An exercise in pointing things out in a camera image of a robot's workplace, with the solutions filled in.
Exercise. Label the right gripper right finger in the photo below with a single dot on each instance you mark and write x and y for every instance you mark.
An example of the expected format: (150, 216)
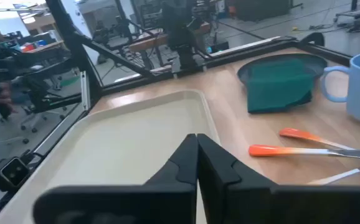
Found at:
(261, 205)

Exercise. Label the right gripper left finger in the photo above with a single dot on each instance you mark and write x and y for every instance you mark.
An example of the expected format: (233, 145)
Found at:
(155, 202)

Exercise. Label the green cloth napkin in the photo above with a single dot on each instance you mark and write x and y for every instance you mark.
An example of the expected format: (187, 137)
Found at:
(279, 87)

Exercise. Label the dark blue plate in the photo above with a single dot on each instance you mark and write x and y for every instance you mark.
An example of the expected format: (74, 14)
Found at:
(318, 65)

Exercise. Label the beige plastic tray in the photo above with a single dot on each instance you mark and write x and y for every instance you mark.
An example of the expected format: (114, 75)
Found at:
(121, 140)

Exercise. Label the office chair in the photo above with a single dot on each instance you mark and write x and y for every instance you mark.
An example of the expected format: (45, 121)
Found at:
(40, 118)

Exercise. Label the wooden background table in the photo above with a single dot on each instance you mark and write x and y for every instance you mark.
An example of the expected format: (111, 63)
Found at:
(149, 42)

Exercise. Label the black aluminium table frame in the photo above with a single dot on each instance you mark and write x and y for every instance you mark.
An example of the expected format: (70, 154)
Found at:
(130, 84)

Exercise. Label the silver aluminium bracket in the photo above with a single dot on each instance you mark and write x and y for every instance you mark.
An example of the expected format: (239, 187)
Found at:
(85, 90)

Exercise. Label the small black table camera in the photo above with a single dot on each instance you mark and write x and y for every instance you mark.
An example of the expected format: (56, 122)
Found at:
(10, 172)

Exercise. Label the black frame clamp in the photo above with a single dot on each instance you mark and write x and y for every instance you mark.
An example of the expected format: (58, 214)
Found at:
(315, 35)

